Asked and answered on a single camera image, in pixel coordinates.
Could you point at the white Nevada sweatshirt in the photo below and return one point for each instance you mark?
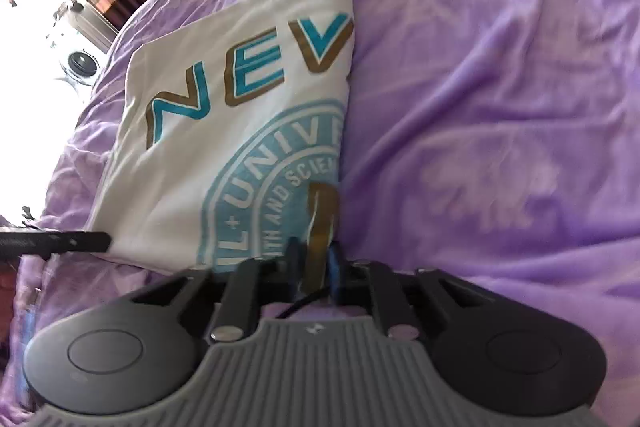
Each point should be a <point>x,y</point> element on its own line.
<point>231,139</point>

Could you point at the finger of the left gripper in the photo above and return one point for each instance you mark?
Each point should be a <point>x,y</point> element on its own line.
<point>43,244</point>

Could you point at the purple floral bed blanket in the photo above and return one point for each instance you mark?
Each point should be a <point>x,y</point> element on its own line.
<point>489,157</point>

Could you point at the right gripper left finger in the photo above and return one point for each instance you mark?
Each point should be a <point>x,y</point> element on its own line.
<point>255,283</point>

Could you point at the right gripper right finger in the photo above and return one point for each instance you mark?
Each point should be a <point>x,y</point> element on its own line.
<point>374,287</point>

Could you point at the white washing machine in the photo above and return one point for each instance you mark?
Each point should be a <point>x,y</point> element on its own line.
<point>79,40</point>

